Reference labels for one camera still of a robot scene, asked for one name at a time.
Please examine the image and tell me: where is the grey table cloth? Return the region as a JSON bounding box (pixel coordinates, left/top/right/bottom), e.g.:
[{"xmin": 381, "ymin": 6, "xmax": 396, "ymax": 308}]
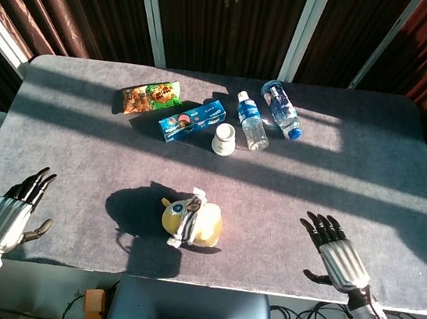
[{"xmin": 0, "ymin": 43, "xmax": 427, "ymax": 317}]

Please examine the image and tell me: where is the white paper cup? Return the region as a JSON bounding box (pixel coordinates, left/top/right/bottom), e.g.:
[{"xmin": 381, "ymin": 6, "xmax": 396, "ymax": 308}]
[{"xmin": 209, "ymin": 122, "xmax": 238, "ymax": 158}]

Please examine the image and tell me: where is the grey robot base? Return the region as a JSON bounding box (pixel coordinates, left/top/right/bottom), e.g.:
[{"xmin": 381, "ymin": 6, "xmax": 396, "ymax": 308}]
[{"xmin": 105, "ymin": 274, "xmax": 279, "ymax": 319}]

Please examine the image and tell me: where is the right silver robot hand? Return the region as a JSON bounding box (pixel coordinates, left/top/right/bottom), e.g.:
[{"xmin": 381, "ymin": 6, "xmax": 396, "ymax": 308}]
[{"xmin": 290, "ymin": 210, "xmax": 380, "ymax": 297}]

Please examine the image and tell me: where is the yellow plush toy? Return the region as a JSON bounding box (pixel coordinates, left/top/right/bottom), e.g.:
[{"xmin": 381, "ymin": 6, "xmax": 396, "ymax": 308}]
[{"xmin": 155, "ymin": 183, "xmax": 229, "ymax": 255}]

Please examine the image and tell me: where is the white-capped water bottle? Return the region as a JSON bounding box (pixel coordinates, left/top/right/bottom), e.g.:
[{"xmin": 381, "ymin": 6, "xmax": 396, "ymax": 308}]
[{"xmin": 230, "ymin": 90, "xmax": 276, "ymax": 154}]

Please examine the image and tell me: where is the green orange snack bag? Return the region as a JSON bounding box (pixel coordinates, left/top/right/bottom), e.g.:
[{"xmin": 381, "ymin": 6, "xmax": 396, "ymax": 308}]
[{"xmin": 119, "ymin": 74, "xmax": 187, "ymax": 123}]

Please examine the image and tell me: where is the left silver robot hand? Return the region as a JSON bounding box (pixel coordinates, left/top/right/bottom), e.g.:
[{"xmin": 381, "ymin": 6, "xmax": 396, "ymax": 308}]
[{"xmin": 0, "ymin": 161, "xmax": 61, "ymax": 263}]

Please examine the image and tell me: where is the blue-capped water bottle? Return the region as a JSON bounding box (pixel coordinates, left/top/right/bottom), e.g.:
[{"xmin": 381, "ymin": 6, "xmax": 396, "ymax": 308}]
[{"xmin": 254, "ymin": 79, "xmax": 311, "ymax": 142}]

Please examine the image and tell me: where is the blue cookie box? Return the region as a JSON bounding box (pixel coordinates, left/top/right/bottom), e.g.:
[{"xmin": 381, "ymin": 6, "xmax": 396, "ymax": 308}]
[{"xmin": 155, "ymin": 92, "xmax": 230, "ymax": 151}]

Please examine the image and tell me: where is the orange box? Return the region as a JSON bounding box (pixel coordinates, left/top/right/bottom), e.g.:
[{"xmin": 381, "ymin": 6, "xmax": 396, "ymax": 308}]
[{"xmin": 81, "ymin": 286, "xmax": 111, "ymax": 319}]

